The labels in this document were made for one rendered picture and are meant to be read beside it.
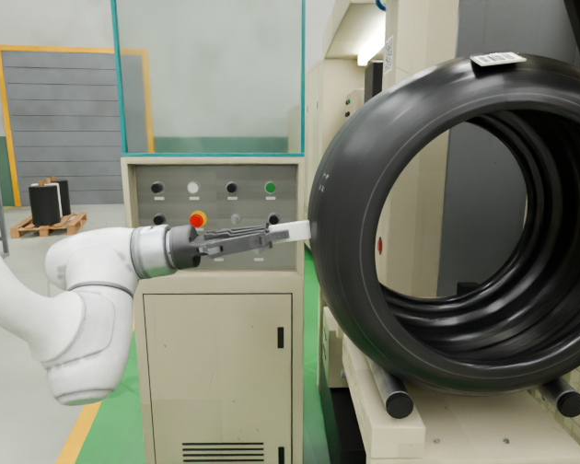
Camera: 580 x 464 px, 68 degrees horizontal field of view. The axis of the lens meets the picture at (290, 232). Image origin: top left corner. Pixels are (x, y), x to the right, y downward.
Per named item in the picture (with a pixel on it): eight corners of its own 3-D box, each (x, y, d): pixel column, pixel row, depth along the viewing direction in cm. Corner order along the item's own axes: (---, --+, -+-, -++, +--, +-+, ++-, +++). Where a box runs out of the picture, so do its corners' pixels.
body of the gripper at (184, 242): (162, 232, 70) (219, 225, 70) (175, 223, 78) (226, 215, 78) (171, 276, 71) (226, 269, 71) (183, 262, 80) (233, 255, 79)
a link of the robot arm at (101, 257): (154, 245, 82) (148, 307, 75) (74, 256, 82) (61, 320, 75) (132, 211, 73) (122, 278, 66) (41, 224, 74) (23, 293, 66)
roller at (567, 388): (473, 307, 103) (491, 313, 103) (466, 324, 104) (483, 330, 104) (567, 390, 69) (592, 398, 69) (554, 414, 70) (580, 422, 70)
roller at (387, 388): (354, 308, 103) (373, 311, 103) (351, 326, 104) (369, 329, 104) (389, 393, 69) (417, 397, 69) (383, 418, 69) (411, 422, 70)
